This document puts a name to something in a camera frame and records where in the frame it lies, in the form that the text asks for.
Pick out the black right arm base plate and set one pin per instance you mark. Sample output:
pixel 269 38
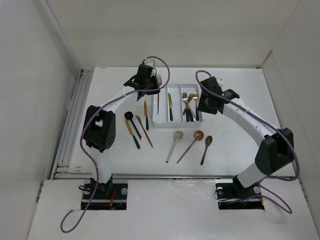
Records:
pixel 234 197

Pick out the dark wooden spoon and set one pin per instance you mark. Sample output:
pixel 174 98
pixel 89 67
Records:
pixel 208 142

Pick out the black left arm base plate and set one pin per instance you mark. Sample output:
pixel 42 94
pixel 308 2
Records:
pixel 110 196

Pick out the rose gold knife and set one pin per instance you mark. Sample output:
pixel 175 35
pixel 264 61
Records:
pixel 144 130

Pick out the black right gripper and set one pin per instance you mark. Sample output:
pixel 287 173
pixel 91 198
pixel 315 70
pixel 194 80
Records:
pixel 201 106

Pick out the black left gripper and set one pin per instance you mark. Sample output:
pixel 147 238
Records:
pixel 153 78

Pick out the aluminium rail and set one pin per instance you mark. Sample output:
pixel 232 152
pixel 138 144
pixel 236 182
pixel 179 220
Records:
pixel 60 168
pixel 175 176

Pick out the aluminium rail left side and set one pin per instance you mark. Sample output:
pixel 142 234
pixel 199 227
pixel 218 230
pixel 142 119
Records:
pixel 60 168

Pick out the white three-compartment tray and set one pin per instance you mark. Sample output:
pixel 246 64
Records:
pixel 162 120

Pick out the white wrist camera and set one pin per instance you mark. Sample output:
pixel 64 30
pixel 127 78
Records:
pixel 149 62
pixel 220 82

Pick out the gold knife green handle upright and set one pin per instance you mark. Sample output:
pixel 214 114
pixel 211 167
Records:
pixel 147 127

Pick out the black spoon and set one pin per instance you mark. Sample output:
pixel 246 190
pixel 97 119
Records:
pixel 129 116

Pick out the gold knife green handle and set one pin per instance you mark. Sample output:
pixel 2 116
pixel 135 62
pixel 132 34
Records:
pixel 147 127
pixel 132 134
pixel 170 107

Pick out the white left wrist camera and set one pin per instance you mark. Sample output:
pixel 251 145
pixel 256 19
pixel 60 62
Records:
pixel 149 62

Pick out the aluminium rail front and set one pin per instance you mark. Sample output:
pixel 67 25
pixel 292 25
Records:
pixel 175 176

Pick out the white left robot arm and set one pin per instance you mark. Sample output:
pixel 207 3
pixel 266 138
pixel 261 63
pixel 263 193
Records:
pixel 99 128

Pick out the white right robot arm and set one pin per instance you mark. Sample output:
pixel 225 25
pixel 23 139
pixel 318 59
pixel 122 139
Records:
pixel 275 146

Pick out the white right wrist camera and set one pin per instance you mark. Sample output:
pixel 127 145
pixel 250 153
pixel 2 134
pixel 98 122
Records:
pixel 220 82

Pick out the rose gold fork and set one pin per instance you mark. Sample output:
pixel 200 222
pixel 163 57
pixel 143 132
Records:
pixel 158 95

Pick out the light wooden spoon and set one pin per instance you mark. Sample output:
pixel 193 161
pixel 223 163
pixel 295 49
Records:
pixel 178 135

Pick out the rose gold spoon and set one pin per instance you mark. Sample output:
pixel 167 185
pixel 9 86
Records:
pixel 198 136

